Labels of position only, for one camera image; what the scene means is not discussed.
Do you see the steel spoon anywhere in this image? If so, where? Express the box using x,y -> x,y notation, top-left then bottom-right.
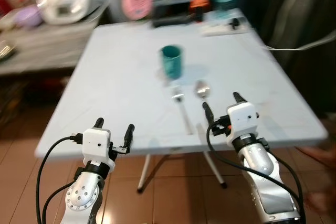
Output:
194,80 -> 212,110

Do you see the steel fork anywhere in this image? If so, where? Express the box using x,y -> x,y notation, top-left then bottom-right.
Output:
171,85 -> 194,135

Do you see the white folding table leg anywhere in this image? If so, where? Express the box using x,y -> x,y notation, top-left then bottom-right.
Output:
197,124 -> 227,189
138,153 -> 154,193

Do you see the teal plastic cup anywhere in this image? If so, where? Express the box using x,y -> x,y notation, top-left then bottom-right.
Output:
160,45 -> 183,79

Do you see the white power strip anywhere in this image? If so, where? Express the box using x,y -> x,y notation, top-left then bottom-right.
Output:
201,17 -> 251,37

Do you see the teal container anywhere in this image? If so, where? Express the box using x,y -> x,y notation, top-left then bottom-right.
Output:
215,0 -> 237,17

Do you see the flat black device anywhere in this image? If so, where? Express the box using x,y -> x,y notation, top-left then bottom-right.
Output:
152,17 -> 203,28

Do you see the person bare foot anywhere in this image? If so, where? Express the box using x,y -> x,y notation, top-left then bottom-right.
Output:
294,145 -> 336,168
304,193 -> 336,214

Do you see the orange and black device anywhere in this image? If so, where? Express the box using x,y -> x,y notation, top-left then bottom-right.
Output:
189,0 -> 211,23

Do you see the dark grey curtain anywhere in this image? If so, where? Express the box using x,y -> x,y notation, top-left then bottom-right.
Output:
252,0 -> 336,114

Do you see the purple plastic bowl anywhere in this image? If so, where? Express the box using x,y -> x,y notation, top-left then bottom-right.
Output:
13,5 -> 44,29

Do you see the round pink object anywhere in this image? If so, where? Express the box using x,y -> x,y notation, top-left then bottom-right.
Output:
121,0 -> 154,21

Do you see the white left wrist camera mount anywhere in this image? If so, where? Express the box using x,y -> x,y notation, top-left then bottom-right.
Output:
82,127 -> 117,163

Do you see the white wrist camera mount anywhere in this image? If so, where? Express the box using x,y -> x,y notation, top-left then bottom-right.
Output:
82,127 -> 117,163
226,102 -> 260,136

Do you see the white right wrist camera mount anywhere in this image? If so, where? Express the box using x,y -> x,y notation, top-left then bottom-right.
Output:
226,102 -> 260,136

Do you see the short black left arm cable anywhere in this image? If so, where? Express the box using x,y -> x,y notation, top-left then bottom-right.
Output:
43,182 -> 77,224

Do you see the long black left arm cable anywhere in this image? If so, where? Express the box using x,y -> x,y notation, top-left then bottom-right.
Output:
36,134 -> 85,224

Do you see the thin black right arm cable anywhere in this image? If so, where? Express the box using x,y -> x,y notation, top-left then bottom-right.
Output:
265,145 -> 306,219

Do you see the white flat strap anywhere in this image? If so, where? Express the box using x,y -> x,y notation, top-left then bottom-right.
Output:
262,30 -> 336,51

